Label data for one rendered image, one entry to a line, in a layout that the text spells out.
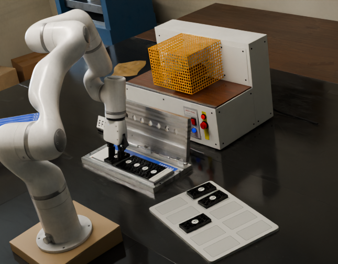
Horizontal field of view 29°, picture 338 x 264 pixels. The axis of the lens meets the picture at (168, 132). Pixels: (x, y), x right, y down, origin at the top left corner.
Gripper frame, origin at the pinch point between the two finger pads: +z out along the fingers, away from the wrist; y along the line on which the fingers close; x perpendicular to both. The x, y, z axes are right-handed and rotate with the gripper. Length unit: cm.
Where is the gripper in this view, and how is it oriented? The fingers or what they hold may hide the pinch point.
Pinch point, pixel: (116, 153)
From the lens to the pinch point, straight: 265.7
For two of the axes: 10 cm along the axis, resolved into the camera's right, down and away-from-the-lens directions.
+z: -0.1, 9.5, 3.1
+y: 6.9, 2.3, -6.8
